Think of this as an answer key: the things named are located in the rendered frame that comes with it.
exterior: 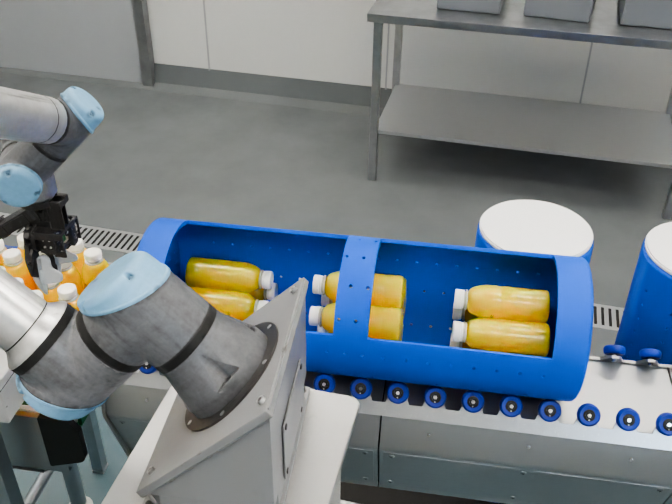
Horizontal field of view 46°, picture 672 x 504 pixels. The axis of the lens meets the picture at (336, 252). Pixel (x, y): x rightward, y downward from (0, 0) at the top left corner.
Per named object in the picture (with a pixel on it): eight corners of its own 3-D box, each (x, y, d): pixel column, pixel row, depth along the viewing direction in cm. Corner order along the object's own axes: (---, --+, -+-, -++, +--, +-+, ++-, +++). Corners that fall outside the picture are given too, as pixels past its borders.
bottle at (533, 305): (545, 300, 161) (462, 292, 163) (550, 284, 155) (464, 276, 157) (545, 330, 157) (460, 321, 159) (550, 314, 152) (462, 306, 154)
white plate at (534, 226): (613, 254, 189) (612, 258, 190) (566, 195, 211) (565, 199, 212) (501, 264, 185) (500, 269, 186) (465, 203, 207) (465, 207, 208)
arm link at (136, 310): (205, 329, 105) (125, 263, 100) (137, 390, 108) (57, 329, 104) (213, 287, 116) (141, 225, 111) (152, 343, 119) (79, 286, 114)
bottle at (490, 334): (551, 317, 153) (464, 308, 155) (551, 348, 149) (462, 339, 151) (545, 333, 159) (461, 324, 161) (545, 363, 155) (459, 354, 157)
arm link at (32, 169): (23, 146, 127) (30, 117, 135) (-20, 193, 129) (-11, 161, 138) (64, 175, 131) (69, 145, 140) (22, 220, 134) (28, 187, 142)
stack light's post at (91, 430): (103, 474, 263) (35, 184, 201) (92, 472, 264) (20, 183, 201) (108, 464, 267) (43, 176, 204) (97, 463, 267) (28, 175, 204)
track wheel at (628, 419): (642, 410, 154) (639, 408, 156) (618, 407, 155) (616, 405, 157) (640, 433, 154) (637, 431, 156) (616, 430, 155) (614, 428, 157)
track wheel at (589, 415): (602, 405, 155) (600, 404, 157) (578, 402, 156) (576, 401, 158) (600, 428, 155) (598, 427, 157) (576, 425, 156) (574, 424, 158)
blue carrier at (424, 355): (572, 432, 154) (601, 316, 138) (137, 380, 164) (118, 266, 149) (560, 339, 177) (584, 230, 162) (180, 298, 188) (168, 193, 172)
